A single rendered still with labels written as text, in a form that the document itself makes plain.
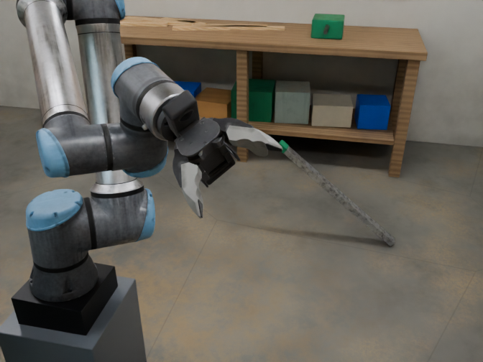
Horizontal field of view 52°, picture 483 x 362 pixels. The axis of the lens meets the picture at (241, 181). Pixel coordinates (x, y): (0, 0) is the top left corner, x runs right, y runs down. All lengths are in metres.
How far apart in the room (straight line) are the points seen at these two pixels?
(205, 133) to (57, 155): 0.30
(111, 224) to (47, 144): 0.53
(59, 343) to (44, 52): 0.80
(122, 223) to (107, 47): 0.47
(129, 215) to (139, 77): 0.61
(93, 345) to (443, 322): 1.54
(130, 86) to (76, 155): 0.16
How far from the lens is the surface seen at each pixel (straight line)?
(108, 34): 1.38
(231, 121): 0.75
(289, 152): 2.56
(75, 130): 0.94
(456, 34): 3.84
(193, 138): 0.75
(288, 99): 3.46
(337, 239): 2.78
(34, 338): 1.56
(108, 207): 1.41
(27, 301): 1.53
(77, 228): 1.40
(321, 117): 3.48
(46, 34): 1.20
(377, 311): 2.39
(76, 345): 1.50
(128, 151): 0.93
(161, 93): 0.82
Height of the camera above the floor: 1.61
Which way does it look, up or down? 29 degrees down
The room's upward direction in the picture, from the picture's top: straight up
